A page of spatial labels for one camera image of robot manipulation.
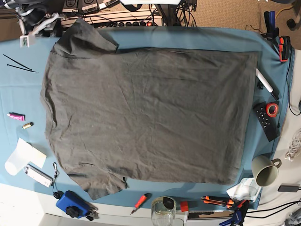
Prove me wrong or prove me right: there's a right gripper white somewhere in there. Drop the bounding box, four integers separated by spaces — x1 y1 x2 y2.
18 7 62 48

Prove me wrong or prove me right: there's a grey T-shirt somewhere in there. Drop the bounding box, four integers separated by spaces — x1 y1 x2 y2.
41 19 258 200

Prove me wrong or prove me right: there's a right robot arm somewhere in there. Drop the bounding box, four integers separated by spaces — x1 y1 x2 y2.
0 0 66 47

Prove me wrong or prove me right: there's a long black zip tie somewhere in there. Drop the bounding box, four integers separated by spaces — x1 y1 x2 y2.
3 54 32 71

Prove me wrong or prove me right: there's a short black zip tie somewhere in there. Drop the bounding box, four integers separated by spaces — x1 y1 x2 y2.
7 64 39 73

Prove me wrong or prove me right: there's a pink tube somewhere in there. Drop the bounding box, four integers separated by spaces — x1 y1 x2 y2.
7 113 25 121

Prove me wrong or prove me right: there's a yellow lighter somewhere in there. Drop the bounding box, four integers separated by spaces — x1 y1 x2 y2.
22 122 33 129

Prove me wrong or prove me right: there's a black power strip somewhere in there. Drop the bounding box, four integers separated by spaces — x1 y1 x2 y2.
117 18 162 27

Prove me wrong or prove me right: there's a white paper sheet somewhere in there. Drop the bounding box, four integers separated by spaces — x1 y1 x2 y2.
4 138 47 176

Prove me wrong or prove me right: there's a white rectangular device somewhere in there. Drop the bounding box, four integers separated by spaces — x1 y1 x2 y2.
24 164 53 187

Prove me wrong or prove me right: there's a blue box with knob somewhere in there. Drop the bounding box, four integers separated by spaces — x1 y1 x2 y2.
53 191 90 218

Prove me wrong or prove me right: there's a clear glass jar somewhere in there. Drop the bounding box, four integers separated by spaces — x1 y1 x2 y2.
151 196 176 226

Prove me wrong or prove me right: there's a small black clip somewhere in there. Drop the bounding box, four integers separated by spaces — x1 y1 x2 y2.
256 81 264 90

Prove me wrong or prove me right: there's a red cube block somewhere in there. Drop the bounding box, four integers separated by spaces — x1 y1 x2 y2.
180 201 189 212

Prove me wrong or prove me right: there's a blue black bar clamp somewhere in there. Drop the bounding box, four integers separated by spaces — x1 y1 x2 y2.
264 11 279 41

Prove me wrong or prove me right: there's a white marker pen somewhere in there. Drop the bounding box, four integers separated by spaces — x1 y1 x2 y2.
256 68 279 100

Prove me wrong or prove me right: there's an orange black clamp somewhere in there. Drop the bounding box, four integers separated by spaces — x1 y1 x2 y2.
278 36 291 63

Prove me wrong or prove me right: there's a red tape roll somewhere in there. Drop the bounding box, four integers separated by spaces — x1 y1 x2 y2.
266 103 279 117

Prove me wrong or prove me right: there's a black remote control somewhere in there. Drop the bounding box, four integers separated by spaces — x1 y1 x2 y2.
253 102 279 142

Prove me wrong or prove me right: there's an orange black utility knife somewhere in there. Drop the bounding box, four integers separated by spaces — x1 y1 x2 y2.
201 196 235 209

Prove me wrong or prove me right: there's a clear plastic bag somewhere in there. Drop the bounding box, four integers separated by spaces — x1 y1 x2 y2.
226 178 261 202

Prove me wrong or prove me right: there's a grey-green mug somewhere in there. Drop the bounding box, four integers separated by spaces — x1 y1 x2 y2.
251 155 282 187

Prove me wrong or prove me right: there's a black power adapter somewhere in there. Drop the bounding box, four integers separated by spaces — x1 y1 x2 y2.
277 185 301 193

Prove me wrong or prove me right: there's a red handled screwdriver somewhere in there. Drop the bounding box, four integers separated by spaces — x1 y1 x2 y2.
130 193 151 215

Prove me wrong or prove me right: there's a white cable bundle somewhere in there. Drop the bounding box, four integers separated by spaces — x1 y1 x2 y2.
285 128 301 162

